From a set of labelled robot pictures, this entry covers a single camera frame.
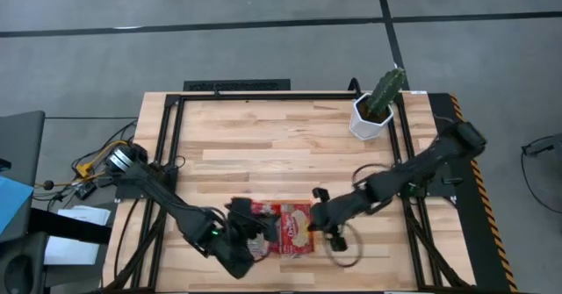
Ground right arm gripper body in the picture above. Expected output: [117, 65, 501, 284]
[309, 198, 352, 237]

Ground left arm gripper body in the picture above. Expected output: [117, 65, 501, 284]
[224, 197, 269, 247]

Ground red Orville butter popcorn bag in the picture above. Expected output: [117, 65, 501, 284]
[279, 201, 315, 256]

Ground white plant pot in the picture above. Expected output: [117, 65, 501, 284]
[348, 92, 395, 142]

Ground green cactus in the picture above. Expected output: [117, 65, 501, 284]
[365, 67, 407, 118]

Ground black side panel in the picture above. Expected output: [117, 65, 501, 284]
[428, 92, 513, 293]

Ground yellow black hazard tape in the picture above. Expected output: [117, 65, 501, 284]
[449, 93, 520, 293]

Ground white paper sheets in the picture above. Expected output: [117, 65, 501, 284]
[43, 204, 112, 267]

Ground black bar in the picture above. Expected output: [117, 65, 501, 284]
[27, 207, 113, 246]

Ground blue folder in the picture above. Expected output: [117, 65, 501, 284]
[0, 176, 35, 236]

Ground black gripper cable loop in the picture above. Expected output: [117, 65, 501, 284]
[323, 222, 364, 269]

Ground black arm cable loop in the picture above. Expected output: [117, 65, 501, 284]
[351, 161, 393, 189]

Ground black aluminium table frame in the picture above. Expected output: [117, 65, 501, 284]
[103, 90, 473, 293]

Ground yellow cable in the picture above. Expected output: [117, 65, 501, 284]
[75, 139, 129, 180]

